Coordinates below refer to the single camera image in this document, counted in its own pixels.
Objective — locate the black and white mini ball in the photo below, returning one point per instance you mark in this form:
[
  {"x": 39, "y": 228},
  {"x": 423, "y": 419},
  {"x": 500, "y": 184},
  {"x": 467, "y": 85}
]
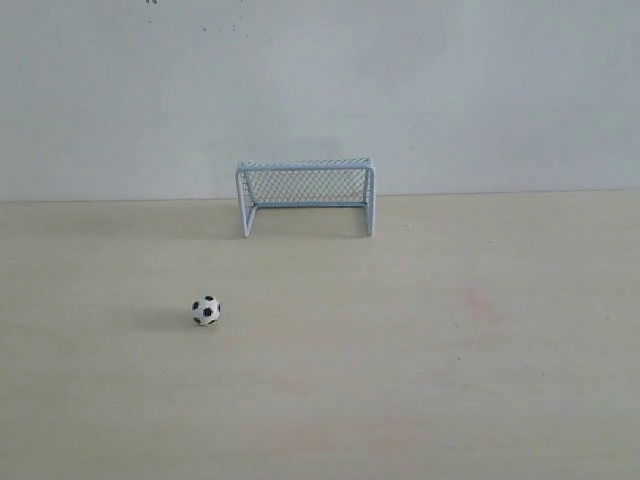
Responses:
[{"x": 206, "y": 310}]

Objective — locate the small white soccer goal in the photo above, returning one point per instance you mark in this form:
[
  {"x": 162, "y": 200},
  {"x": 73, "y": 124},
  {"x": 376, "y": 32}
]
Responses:
[{"x": 338, "y": 183}]

